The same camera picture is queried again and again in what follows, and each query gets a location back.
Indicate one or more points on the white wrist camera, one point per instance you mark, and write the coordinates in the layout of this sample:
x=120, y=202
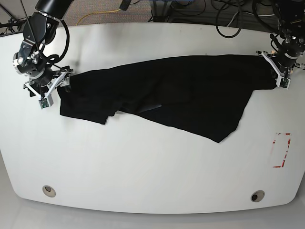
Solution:
x=46, y=101
x=281, y=76

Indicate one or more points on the black T-shirt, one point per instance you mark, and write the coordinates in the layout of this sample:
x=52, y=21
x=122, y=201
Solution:
x=201, y=94

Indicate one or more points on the left table cable grommet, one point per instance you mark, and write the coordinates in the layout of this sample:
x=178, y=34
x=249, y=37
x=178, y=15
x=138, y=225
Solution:
x=49, y=191

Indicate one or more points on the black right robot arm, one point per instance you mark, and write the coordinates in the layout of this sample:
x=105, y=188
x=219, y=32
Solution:
x=39, y=31

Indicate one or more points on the right table cable grommet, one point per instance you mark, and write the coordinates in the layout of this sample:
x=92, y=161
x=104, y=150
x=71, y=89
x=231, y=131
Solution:
x=257, y=196

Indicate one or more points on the table cable grommet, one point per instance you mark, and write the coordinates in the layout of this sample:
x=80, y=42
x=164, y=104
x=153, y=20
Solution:
x=257, y=196
x=49, y=191

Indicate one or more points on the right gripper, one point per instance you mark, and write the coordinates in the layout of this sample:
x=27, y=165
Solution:
x=46, y=82

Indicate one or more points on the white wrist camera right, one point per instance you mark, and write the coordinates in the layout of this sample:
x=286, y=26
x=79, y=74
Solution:
x=46, y=101

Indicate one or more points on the red tape rectangle marking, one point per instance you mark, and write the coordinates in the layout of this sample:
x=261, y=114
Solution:
x=280, y=147

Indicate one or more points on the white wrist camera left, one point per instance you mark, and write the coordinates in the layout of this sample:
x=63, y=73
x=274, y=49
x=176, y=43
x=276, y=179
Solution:
x=281, y=76

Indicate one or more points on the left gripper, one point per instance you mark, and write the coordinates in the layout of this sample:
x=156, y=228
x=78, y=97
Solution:
x=289, y=62

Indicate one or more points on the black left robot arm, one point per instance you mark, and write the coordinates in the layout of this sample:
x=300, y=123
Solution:
x=289, y=36

